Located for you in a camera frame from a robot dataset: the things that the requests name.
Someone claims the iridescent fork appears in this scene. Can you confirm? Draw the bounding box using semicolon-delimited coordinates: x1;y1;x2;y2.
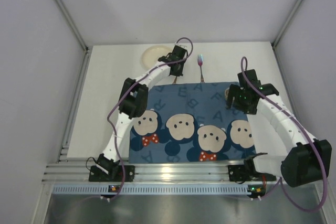
197;54;205;83

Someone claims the cream round plate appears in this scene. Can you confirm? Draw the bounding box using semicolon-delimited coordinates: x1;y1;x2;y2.
141;45;172;70

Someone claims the blue cartoon bear placemat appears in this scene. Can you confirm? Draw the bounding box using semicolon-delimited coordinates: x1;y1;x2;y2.
129;82;256;164

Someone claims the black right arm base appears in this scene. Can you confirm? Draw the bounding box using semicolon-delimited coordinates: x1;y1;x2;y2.
228;165;277;184

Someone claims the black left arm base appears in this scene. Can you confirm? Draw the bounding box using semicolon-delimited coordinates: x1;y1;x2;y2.
88;165;135;183

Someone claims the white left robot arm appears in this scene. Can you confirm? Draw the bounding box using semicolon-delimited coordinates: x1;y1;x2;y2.
98;44;190;164

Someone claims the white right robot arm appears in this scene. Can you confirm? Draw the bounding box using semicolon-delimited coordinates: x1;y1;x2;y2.
226;69;332;187

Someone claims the right aluminium frame post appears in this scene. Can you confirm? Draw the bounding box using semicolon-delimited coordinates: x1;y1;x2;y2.
271;0;305;50

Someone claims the aluminium frame post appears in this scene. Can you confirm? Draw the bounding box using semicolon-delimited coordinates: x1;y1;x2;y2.
53;0;88;51
271;0;305;50

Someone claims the left aluminium frame post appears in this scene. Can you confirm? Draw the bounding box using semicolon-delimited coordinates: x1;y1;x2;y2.
53;0;88;51

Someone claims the aluminium mounting rail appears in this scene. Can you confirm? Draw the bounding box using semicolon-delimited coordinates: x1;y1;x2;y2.
41;144;328;183

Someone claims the perforated cable duct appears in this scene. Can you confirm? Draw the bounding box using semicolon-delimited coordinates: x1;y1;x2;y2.
52;184;265;195

